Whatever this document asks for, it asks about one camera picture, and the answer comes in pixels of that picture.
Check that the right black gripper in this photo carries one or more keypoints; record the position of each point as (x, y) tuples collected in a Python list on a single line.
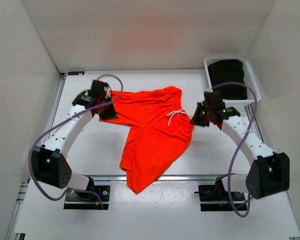
[(196, 119)]

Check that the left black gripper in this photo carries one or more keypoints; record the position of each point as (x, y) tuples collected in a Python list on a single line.
[(111, 115)]

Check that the orange shorts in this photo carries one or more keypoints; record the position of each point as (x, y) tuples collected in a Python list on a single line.
[(159, 130)]

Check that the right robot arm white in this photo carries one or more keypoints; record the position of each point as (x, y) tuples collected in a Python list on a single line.
[(269, 172)]

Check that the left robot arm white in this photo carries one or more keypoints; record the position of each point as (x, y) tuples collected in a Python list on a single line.
[(48, 162)]

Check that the black folded shorts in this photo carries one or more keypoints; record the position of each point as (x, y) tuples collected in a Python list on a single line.
[(228, 70)]

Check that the white plastic basket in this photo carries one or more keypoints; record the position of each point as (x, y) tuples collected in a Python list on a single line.
[(249, 81)]

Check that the aluminium rail front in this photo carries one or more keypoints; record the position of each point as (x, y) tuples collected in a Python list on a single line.
[(147, 178)]

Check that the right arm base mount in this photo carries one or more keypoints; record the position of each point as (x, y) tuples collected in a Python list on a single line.
[(214, 198)]

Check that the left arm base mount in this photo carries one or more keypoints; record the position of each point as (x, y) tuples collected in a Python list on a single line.
[(98, 197)]

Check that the aluminium frame left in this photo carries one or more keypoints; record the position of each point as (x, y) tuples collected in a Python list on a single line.
[(35, 120)]

